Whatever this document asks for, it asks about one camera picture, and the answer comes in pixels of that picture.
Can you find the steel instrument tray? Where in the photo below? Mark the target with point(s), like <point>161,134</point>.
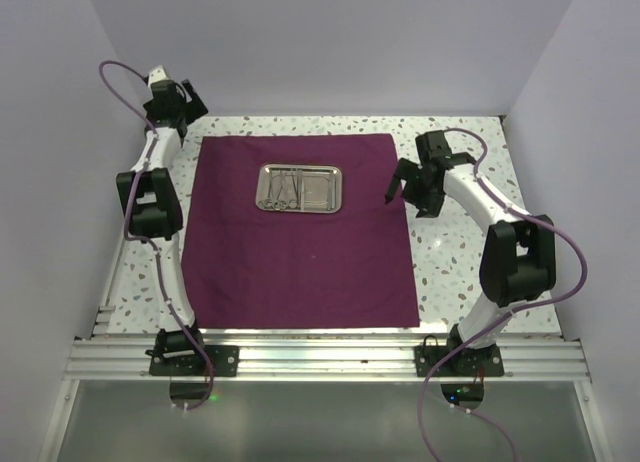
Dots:
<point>322,188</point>

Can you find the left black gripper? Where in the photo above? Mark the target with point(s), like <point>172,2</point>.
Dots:
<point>194,108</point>

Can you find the steel scissors in tray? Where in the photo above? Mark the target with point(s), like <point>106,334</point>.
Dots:
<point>281,192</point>

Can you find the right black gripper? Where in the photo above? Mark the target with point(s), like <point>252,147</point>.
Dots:
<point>429,206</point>

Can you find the aluminium front rail frame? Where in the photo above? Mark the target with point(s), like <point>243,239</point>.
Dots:
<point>335,357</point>

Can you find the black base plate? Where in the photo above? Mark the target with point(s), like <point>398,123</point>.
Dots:
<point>224,358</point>
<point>483,362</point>

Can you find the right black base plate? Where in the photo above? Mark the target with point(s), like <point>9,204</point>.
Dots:
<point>483,362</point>

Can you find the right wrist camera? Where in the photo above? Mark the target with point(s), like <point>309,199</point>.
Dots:
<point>431,145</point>

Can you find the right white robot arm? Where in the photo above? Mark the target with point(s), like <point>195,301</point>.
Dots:
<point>518,261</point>

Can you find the aluminium left side rail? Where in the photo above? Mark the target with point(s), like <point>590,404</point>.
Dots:
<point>108,305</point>

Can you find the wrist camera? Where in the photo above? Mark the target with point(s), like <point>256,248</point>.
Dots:
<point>156,75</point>
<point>431,145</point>

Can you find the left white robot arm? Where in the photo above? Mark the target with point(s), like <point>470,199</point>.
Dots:
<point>151,207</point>

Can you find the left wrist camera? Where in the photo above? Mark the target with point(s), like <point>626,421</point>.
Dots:
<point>156,75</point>

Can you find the steel forceps in tray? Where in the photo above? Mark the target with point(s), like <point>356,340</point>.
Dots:
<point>298,186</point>

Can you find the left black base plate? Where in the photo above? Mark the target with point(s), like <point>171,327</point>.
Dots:
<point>224,358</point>

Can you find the purple cloth wrap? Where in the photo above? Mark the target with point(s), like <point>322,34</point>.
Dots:
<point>245,268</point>

